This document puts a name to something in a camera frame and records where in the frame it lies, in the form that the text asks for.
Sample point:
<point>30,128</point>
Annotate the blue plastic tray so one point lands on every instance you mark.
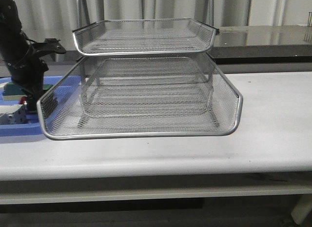
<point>31,126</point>

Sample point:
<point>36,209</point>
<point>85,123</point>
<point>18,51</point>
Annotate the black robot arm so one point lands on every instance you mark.
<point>10,26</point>

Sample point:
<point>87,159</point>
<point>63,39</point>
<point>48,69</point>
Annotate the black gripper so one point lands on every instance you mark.
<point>23,60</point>

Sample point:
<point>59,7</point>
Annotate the silver mesh tray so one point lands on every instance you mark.
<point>146,39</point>
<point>156,100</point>
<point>69,122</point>

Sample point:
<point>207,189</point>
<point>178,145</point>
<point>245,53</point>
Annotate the red emergency stop button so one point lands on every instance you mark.
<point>47,106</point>

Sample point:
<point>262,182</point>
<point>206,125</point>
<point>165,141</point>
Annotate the green and white terminal block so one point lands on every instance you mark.
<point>10,92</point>

